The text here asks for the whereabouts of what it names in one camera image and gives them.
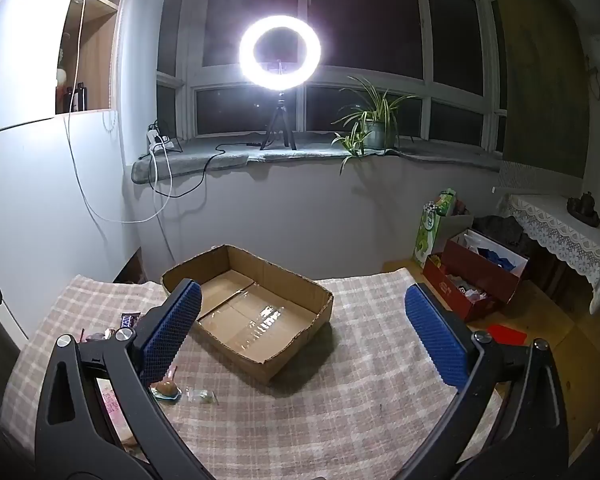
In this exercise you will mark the red storage box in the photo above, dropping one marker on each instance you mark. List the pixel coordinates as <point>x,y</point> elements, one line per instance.
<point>472,272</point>

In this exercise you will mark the white power strip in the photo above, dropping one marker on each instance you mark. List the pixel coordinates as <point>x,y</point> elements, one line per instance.
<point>159,141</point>

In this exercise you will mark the pink printed bread packet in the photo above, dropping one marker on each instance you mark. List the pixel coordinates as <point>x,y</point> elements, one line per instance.
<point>111,405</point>

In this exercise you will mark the black tripod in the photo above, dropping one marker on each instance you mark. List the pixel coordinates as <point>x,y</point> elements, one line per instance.
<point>279,127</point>

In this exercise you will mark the red open box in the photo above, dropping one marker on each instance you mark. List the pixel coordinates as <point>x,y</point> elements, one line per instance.
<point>445,295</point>

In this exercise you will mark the potted spider plant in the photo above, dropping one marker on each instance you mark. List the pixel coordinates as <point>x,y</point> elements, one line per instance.
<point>377,135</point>

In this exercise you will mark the wooden wall shelf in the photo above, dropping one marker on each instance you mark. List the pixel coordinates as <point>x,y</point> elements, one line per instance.
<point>97,55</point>

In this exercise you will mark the brown curtain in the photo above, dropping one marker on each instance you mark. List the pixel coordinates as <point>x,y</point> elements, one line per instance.
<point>545,60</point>

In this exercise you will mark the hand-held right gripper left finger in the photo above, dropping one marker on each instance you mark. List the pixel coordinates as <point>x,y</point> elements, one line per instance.
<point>172,330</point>

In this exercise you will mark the pink plaid blanket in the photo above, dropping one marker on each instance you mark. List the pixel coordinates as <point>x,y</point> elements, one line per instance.
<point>355,385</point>

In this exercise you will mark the clear packet green candy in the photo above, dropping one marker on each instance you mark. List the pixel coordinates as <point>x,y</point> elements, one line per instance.
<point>202,396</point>

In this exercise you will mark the red envelope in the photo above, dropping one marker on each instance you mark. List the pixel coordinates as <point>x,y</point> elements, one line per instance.
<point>507,335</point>

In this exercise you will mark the green carton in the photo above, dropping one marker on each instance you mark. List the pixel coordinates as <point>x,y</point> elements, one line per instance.
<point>427,240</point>

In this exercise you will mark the dark teapot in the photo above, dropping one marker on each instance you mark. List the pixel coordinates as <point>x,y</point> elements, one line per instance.
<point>584,207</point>

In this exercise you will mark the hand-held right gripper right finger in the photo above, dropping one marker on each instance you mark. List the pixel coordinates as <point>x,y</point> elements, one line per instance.
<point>437,340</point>

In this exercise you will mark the white lace tablecloth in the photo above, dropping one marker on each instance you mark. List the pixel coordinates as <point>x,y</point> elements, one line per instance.
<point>555,225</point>

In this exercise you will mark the white framed window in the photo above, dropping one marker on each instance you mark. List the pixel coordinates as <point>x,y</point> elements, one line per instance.
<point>421,25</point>

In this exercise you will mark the grey windowsill mat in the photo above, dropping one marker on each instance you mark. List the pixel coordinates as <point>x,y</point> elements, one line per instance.
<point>280,154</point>

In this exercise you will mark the dark cloth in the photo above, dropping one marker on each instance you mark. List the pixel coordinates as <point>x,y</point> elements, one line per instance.
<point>500,232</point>

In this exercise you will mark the dark bottles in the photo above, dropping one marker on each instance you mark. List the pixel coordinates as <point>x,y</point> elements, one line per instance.
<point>77,97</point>

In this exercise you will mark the dark chocolate bar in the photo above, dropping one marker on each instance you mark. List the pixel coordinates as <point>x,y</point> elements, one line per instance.
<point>130,319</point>

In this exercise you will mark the cardboard box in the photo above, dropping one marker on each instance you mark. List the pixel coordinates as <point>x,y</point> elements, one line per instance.
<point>260,320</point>

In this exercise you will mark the brown candy teal wrapper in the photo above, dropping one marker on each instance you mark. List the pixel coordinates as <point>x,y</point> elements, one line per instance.
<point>165,389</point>

